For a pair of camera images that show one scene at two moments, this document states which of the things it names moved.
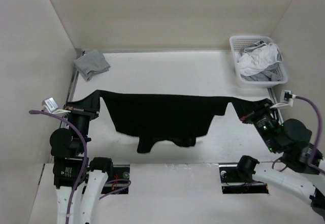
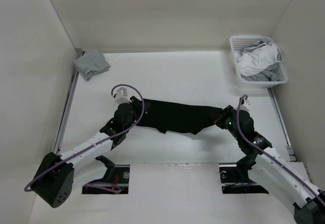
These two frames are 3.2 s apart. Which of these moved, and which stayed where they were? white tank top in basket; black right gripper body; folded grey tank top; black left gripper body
Moved: black left gripper body; black right gripper body
Stayed: folded grey tank top; white tank top in basket
